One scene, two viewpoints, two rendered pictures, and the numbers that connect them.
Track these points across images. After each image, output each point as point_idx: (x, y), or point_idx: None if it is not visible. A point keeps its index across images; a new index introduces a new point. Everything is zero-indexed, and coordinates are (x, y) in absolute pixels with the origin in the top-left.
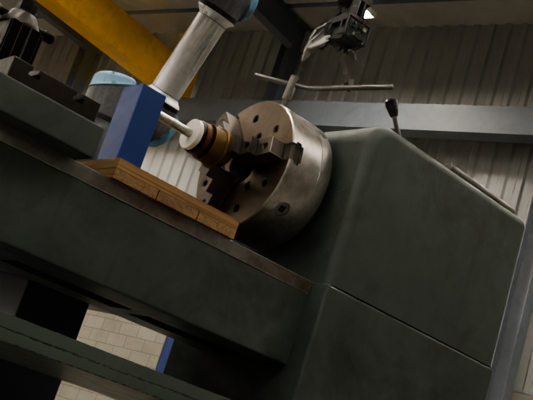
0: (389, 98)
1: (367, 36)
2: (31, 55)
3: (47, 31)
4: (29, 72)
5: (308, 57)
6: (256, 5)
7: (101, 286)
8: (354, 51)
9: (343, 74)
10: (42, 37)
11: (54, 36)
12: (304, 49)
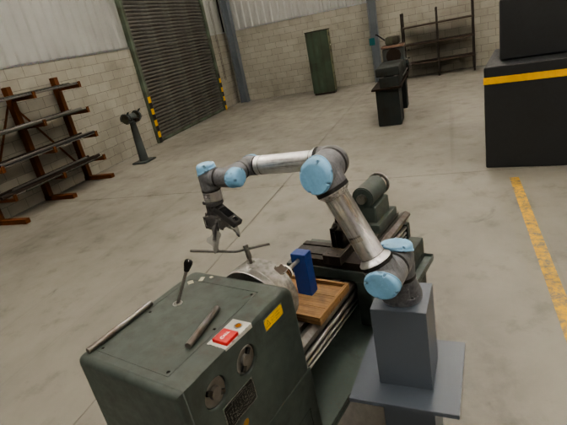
0: (189, 259)
1: (204, 222)
2: (331, 238)
3: (332, 227)
4: (307, 244)
5: (236, 234)
6: (300, 182)
7: None
8: (212, 229)
9: (218, 243)
10: (330, 230)
11: (331, 228)
12: (239, 230)
